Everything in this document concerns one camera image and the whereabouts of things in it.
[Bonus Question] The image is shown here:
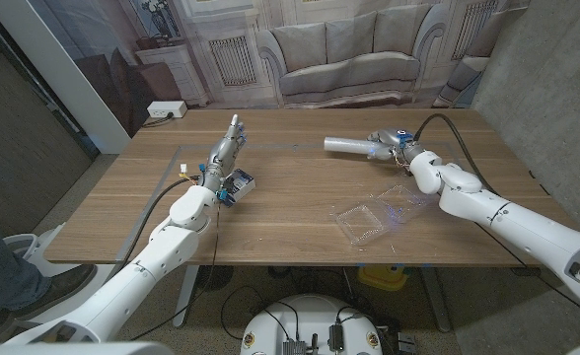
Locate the white table leg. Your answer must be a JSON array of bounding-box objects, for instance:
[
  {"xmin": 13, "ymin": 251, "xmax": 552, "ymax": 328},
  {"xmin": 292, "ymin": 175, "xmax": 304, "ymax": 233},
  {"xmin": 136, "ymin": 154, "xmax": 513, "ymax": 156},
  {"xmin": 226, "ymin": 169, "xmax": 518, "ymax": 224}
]
[
  {"xmin": 172, "ymin": 265, "xmax": 201, "ymax": 329},
  {"xmin": 420, "ymin": 265, "xmax": 452, "ymax": 333}
]

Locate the printed living room backdrop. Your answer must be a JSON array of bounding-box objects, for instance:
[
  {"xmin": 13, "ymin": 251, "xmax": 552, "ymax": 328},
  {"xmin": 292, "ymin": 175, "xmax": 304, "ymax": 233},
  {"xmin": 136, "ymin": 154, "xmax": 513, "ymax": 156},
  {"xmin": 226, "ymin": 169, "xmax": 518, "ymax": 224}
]
[{"xmin": 26, "ymin": 0, "xmax": 531, "ymax": 139}]

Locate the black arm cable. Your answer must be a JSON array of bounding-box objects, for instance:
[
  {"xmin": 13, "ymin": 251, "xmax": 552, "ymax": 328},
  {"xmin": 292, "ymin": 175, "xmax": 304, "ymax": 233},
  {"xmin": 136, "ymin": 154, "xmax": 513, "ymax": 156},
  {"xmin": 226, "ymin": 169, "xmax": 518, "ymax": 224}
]
[
  {"xmin": 116, "ymin": 176, "xmax": 202, "ymax": 267},
  {"xmin": 412, "ymin": 112, "xmax": 501, "ymax": 196}
]

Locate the white power strip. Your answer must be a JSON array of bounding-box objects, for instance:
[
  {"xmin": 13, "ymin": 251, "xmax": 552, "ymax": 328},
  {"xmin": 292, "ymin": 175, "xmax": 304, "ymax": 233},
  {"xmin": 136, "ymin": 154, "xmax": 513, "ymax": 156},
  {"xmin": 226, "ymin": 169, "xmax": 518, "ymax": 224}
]
[{"xmin": 146, "ymin": 101, "xmax": 188, "ymax": 119}]

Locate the yellow object under table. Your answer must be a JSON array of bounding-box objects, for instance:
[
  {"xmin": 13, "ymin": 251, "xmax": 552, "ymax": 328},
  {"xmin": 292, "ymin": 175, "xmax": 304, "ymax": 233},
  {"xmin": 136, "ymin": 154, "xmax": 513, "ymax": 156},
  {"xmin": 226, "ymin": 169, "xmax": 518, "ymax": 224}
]
[{"xmin": 357, "ymin": 264, "xmax": 405, "ymax": 292}]

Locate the plastic wrap roll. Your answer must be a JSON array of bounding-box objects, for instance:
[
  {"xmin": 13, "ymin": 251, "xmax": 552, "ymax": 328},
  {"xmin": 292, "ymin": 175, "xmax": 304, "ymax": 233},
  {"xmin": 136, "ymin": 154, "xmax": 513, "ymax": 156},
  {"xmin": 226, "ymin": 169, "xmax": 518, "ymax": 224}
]
[{"xmin": 324, "ymin": 136, "xmax": 378, "ymax": 155}]

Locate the black floor cable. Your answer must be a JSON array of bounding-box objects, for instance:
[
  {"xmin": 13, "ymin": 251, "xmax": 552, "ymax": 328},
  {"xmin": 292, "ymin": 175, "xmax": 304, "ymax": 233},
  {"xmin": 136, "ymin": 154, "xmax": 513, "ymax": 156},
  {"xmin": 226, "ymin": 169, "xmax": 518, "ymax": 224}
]
[{"xmin": 219, "ymin": 284, "xmax": 301, "ymax": 342}]

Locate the white floor base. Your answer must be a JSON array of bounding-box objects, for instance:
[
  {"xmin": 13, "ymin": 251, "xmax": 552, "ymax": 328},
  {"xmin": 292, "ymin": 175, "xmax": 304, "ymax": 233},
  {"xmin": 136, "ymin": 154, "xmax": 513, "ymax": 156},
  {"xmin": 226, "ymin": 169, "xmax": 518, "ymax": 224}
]
[{"xmin": 2, "ymin": 222, "xmax": 82, "ymax": 277}]

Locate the blue and white package box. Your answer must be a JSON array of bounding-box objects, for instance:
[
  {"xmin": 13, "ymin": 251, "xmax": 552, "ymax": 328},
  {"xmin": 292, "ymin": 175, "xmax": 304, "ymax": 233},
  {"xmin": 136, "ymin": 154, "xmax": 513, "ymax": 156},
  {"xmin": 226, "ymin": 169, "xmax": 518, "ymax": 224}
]
[{"xmin": 218, "ymin": 168, "xmax": 256, "ymax": 208}]

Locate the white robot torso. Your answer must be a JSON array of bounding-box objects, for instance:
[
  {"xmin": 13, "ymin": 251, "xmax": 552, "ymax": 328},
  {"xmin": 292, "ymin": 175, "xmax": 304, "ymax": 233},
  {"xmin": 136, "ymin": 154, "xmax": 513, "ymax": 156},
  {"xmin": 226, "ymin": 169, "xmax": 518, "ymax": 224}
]
[{"xmin": 240, "ymin": 294, "xmax": 384, "ymax": 355}]

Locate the clear plastic clamshell container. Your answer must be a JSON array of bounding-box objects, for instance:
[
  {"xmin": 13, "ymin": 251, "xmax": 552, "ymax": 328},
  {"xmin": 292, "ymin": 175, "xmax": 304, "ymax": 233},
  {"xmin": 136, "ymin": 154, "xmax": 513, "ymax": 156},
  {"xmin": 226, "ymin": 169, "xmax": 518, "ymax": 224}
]
[{"xmin": 335, "ymin": 184, "xmax": 428, "ymax": 247}]

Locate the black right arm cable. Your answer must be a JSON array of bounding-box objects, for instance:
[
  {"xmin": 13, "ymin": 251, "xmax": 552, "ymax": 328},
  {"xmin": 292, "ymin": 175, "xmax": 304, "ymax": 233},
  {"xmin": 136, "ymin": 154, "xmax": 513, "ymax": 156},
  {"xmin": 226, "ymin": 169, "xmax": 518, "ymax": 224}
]
[{"xmin": 412, "ymin": 112, "xmax": 501, "ymax": 196}]

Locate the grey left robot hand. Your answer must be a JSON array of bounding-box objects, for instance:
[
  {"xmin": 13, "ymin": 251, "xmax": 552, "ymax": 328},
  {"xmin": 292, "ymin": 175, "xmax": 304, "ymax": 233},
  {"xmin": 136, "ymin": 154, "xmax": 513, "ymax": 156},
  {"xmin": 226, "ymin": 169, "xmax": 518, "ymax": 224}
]
[{"xmin": 198, "ymin": 113, "xmax": 248, "ymax": 193}]

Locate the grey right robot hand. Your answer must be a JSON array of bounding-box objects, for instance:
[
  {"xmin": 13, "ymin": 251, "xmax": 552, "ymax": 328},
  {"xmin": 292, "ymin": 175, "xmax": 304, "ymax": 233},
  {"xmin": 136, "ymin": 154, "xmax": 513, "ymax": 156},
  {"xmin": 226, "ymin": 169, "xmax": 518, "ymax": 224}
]
[{"xmin": 367, "ymin": 127, "xmax": 424, "ymax": 164}]

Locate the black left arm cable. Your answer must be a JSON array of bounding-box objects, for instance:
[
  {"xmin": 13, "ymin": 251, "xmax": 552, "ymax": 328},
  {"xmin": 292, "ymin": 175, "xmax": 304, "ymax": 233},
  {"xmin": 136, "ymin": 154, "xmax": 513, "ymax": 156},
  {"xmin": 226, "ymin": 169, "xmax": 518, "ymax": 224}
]
[{"xmin": 116, "ymin": 176, "xmax": 202, "ymax": 267}]

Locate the dark shoe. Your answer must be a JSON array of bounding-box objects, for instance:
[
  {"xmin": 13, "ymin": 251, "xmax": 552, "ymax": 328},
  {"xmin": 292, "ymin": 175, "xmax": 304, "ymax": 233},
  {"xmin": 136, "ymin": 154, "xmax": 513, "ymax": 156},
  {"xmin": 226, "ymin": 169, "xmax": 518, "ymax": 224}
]
[{"xmin": 0, "ymin": 263, "xmax": 98, "ymax": 326}]

